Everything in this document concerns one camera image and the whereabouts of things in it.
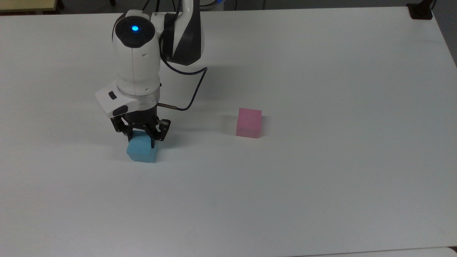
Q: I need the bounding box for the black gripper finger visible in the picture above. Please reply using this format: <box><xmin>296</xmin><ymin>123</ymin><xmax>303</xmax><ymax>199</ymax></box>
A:
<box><xmin>149</xmin><ymin>119</ymin><xmax>171</xmax><ymax>149</ymax></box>
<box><xmin>110</xmin><ymin>116</ymin><xmax>135</xmax><ymax>142</ymax></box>

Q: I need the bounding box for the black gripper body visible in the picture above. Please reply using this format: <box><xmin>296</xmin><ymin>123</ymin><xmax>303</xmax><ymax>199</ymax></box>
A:
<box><xmin>121</xmin><ymin>106</ymin><xmax>160</xmax><ymax>135</ymax></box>

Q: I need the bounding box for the blue foam cube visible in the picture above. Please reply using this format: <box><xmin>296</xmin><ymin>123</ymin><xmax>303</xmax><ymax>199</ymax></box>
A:
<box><xmin>126</xmin><ymin>131</ymin><xmax>158</xmax><ymax>163</ymax></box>

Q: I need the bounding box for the pink foam cube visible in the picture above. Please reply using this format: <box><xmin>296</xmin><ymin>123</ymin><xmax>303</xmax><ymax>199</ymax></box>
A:
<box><xmin>236</xmin><ymin>108</ymin><xmax>262</xmax><ymax>139</ymax></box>

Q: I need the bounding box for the wooden desk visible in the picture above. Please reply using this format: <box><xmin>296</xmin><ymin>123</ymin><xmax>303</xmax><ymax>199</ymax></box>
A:
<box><xmin>0</xmin><ymin>0</ymin><xmax>59</xmax><ymax>14</ymax></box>

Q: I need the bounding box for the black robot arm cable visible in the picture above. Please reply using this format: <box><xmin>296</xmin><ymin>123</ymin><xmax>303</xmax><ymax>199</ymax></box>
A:
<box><xmin>157</xmin><ymin>34</ymin><xmax>208</xmax><ymax>111</ymax></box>

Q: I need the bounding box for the black camera stand pole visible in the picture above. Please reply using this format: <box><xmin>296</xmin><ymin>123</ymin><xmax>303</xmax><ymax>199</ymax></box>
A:
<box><xmin>407</xmin><ymin>0</ymin><xmax>435</xmax><ymax>20</ymax></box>

